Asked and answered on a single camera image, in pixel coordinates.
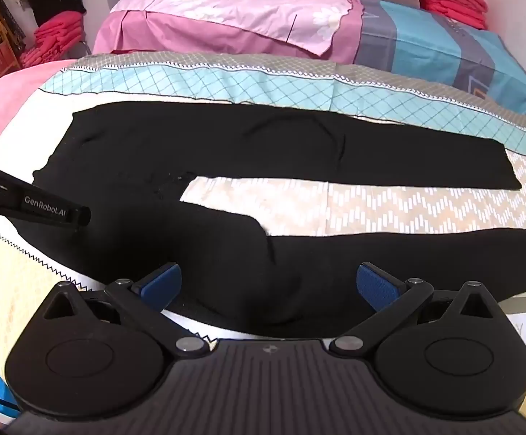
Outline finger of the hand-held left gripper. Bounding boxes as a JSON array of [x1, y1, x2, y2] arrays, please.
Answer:
[[0, 163, 92, 230]]

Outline pink floral bedsheet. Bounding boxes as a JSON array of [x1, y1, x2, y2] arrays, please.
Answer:
[[92, 0, 366, 65]]

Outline pink blanket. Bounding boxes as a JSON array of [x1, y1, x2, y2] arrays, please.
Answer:
[[0, 59, 80, 173]]

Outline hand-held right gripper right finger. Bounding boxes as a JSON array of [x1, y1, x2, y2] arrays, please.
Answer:
[[330, 262, 505, 355]]

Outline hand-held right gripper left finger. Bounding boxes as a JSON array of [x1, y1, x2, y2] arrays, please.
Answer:
[[41, 262, 212, 357]]

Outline black pants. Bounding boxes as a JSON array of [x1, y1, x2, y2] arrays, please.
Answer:
[[7, 102, 526, 340]]

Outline blue grey striped bedsheet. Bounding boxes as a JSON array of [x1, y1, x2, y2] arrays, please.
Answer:
[[351, 0, 526, 116]]

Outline patterned beige teal bedsheet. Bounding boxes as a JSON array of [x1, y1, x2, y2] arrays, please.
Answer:
[[0, 52, 526, 422]]

